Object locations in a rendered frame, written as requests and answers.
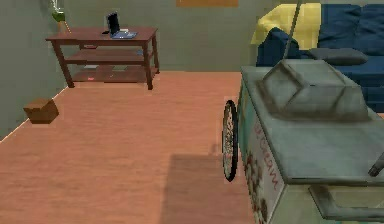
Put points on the black and blue laptop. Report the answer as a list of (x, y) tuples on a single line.
[(115, 26)]

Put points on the brown wooden shelf table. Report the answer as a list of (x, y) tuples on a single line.
[(100, 37)]

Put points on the grey wheeled vendor cart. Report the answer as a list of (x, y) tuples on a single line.
[(310, 140)]

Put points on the yellow blanket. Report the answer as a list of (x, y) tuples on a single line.
[(283, 21)]

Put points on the brown cardboard box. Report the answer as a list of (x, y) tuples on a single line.
[(41, 110)]

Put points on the grey cushion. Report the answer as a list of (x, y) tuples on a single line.
[(338, 56)]

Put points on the blue sofa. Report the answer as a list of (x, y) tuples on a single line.
[(353, 40)]

